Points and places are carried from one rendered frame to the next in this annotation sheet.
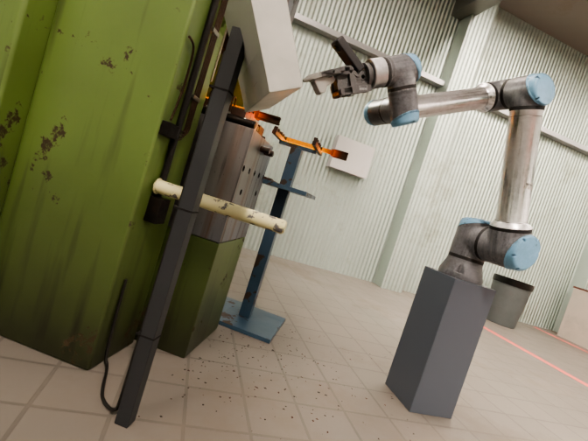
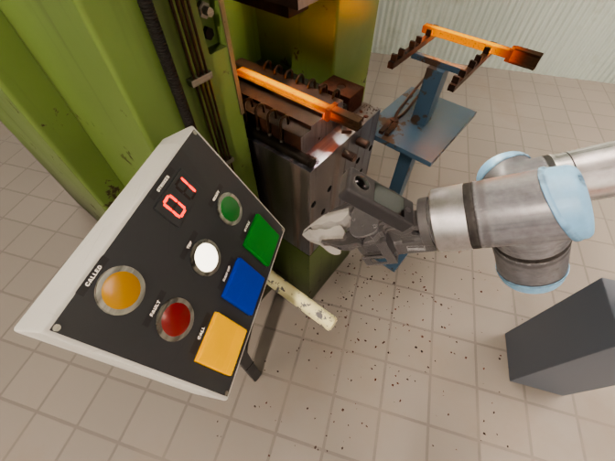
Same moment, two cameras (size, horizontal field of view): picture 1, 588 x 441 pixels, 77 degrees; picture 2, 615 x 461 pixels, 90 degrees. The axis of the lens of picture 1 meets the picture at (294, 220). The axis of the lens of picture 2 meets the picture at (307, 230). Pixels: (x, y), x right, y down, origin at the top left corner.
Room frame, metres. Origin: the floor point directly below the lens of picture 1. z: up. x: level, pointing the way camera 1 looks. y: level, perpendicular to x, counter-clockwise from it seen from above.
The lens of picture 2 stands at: (0.86, -0.07, 1.50)
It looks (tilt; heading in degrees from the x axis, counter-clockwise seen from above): 55 degrees down; 31
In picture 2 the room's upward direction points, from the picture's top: straight up
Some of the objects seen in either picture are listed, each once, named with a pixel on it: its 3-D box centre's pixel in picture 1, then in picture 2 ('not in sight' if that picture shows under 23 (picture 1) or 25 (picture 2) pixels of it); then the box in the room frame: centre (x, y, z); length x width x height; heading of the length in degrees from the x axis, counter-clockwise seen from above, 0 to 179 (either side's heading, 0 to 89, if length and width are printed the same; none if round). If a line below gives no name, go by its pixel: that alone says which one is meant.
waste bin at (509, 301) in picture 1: (506, 301); not in sight; (4.65, -2.85, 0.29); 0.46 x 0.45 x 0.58; 15
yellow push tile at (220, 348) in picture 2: not in sight; (221, 344); (0.90, 0.12, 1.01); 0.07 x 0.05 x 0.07; 18
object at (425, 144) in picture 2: (284, 188); (419, 122); (2.01, 0.10, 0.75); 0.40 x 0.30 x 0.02; 171
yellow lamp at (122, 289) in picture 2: not in sight; (121, 290); (0.88, 0.20, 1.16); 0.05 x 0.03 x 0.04; 173
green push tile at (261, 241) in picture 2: not in sight; (261, 240); (1.09, 0.18, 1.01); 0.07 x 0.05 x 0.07; 18
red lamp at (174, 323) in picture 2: not in sight; (176, 319); (0.89, 0.16, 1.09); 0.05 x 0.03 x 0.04; 173
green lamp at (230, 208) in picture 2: not in sight; (230, 209); (1.08, 0.22, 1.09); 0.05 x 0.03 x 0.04; 173
